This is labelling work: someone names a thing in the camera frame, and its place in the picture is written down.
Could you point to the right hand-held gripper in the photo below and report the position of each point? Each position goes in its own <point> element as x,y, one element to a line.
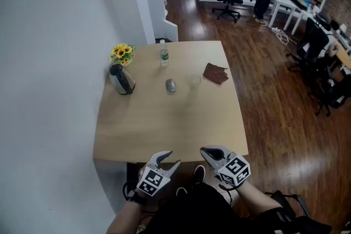
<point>234,170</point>

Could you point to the person's left forearm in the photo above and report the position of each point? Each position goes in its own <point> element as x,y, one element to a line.
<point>126,216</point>

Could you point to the steel electric kettle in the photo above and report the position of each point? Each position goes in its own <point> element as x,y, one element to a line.
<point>122,80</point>

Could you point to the potted sunflowers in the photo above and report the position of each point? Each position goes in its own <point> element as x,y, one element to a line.
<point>123,52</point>

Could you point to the black armchair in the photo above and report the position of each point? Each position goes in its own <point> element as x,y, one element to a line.
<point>307,223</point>

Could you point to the white water dispenser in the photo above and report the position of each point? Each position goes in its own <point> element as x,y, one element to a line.
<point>157,12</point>

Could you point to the wooden round desk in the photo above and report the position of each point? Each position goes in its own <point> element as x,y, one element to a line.
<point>345,56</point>

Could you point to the person's black shoe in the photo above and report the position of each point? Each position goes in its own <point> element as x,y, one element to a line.
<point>199,173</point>
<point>181,191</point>

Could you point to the white low cabinet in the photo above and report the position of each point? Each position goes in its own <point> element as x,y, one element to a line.
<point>170,31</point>

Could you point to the black chair with bags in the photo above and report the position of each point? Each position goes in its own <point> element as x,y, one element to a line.
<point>333,90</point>

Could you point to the person's black clothing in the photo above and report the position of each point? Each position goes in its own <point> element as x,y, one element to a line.
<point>200,213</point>

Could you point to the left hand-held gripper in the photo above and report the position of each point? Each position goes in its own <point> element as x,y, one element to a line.
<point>152,181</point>

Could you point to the person's right forearm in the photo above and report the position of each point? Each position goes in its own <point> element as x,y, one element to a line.
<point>259,201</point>

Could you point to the grey computer mouse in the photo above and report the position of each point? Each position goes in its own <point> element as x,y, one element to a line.
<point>170,85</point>

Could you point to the clear plastic cup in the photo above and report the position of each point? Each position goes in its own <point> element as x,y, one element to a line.
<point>194,81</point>

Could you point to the white desk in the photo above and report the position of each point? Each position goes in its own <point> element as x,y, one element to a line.
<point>286,4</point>

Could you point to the brown leather wallet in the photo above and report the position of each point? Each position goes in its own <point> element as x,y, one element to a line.
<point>215,73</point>

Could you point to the clear water bottle green label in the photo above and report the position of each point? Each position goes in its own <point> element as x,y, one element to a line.
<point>164,57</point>

